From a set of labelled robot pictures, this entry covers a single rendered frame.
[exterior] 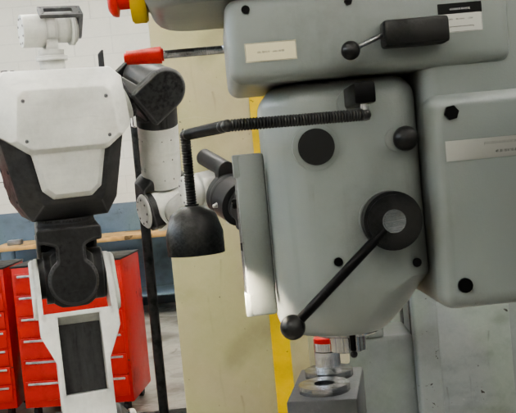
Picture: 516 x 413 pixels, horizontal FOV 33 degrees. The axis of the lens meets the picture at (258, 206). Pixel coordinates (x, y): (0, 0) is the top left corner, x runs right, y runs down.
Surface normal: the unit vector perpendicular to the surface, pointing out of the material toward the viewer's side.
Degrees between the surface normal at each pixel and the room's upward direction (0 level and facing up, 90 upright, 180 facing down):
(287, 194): 90
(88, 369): 80
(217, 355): 90
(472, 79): 90
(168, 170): 110
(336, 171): 90
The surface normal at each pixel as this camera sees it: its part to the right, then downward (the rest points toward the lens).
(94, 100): 0.41, 0.07
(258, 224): 0.04, 0.05
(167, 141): 0.51, 0.33
